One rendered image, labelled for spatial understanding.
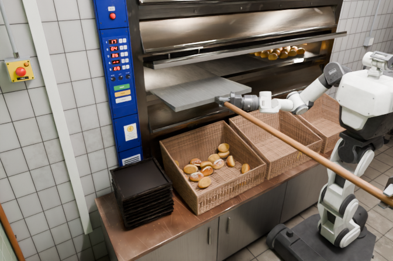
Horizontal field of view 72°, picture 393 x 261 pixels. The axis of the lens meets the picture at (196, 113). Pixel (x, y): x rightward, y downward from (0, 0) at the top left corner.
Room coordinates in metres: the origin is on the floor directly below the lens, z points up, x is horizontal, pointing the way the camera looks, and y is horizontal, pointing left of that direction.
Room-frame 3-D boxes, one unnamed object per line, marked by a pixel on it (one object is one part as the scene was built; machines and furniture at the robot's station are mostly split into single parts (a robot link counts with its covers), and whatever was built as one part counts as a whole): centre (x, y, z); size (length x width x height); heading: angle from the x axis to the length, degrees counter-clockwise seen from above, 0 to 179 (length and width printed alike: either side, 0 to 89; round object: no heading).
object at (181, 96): (1.61, -0.02, 1.19); 0.55 x 0.36 x 0.03; 122
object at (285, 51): (2.70, -0.71, 1.21); 0.61 x 0.48 x 0.06; 32
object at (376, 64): (1.24, -0.85, 1.47); 0.10 x 0.07 x 0.09; 24
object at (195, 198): (1.49, -0.11, 0.72); 0.56 x 0.49 x 0.28; 123
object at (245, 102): (1.40, -0.25, 1.20); 0.12 x 0.10 x 0.13; 87
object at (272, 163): (1.80, -0.61, 0.72); 0.56 x 0.49 x 0.28; 121
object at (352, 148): (1.29, -0.94, 1.00); 0.28 x 0.13 x 0.18; 122
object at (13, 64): (1.18, 0.80, 1.46); 0.10 x 0.07 x 0.10; 122
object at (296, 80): (2.02, -0.45, 1.02); 1.79 x 0.11 x 0.19; 122
